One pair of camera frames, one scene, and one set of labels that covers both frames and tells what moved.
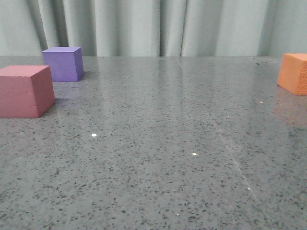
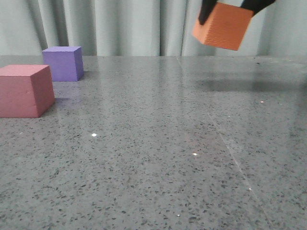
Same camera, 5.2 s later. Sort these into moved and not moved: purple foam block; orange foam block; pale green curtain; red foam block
Moved: orange foam block
Not moved: pale green curtain; purple foam block; red foam block
